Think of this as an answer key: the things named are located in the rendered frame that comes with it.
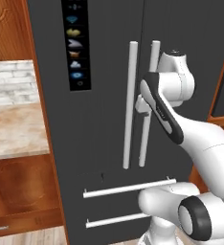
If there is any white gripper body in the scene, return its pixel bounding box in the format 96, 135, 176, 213
135, 93, 152, 118

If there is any dark grey fridge door with panel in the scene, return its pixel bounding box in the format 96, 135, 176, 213
27, 0, 146, 178

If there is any dark grey fridge drawer front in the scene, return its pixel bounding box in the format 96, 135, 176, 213
61, 204, 156, 245
56, 171, 196, 214

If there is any plain dark grey fridge door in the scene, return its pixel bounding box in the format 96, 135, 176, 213
142, 0, 224, 180

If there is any wooden fridge side panel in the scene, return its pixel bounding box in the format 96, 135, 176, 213
20, 0, 71, 245

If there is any wooden base cupboard door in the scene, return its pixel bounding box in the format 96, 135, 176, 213
0, 154, 62, 220

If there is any wooden base drawer front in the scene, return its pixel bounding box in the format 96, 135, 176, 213
0, 208, 66, 239

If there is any long white fridge door handle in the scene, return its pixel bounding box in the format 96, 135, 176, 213
122, 40, 139, 170
138, 39, 162, 168

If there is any white fridge drawer handle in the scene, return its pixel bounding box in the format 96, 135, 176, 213
85, 212, 150, 230
82, 177, 178, 199

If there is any carved wooden wall cupboard door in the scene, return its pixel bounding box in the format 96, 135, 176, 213
0, 0, 34, 62

